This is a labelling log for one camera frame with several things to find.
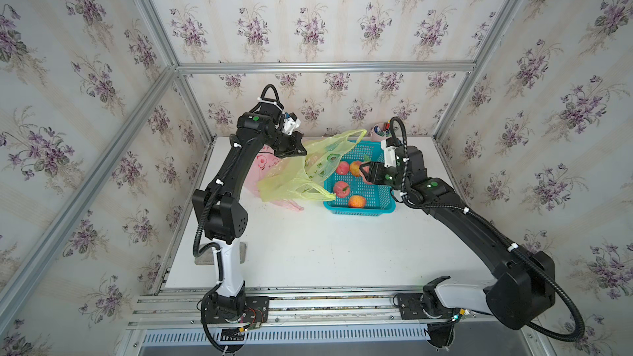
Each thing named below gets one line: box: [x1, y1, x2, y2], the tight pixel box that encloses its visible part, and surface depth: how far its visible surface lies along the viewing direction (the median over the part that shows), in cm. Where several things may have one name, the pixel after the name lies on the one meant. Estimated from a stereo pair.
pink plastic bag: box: [243, 145, 305, 212], surface depth 100 cm
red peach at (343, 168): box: [336, 160, 350, 176], surface depth 104 cm
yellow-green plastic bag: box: [257, 128, 368, 202], surface depth 85 cm
